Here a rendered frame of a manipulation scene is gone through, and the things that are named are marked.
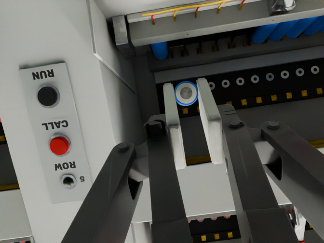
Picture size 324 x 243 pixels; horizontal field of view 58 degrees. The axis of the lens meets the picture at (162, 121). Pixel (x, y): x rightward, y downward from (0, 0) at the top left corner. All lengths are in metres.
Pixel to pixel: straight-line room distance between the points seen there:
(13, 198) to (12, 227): 0.03
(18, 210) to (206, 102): 0.21
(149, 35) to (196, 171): 0.14
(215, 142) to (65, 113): 0.14
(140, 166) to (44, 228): 0.17
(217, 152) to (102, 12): 0.18
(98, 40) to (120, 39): 0.04
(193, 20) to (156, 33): 0.04
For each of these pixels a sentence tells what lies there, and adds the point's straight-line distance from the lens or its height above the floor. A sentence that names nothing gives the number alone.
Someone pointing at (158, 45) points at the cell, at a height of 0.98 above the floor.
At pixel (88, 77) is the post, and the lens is 0.25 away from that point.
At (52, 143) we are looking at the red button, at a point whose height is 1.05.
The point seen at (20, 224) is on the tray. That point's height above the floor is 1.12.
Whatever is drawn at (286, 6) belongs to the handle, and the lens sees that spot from 0.27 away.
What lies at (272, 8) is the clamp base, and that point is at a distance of 0.29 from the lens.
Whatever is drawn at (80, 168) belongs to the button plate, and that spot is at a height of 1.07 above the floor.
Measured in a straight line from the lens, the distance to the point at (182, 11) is 0.29.
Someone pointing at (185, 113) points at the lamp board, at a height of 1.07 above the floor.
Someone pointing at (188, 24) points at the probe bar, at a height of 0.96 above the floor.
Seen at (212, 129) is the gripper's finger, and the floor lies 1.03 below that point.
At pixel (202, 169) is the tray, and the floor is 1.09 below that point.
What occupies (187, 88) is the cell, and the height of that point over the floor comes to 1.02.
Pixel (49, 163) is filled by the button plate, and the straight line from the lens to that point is 0.28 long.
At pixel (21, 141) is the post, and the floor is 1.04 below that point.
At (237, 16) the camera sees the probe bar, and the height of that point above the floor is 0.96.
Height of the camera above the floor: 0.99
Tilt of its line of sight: 12 degrees up
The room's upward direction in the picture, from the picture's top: 171 degrees clockwise
